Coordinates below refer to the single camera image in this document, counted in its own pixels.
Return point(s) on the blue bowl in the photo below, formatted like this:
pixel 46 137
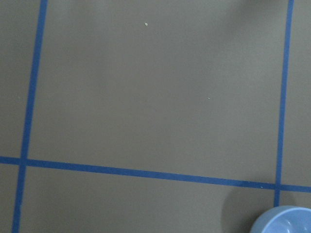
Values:
pixel 283 219

